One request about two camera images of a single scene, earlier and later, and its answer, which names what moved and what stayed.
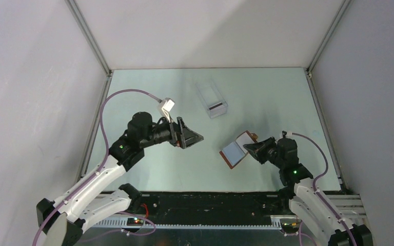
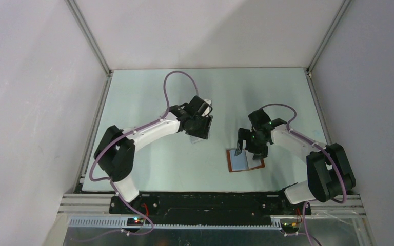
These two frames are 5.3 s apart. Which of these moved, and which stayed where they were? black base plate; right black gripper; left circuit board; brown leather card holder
Moved: right black gripper; brown leather card holder
Stayed: left circuit board; black base plate
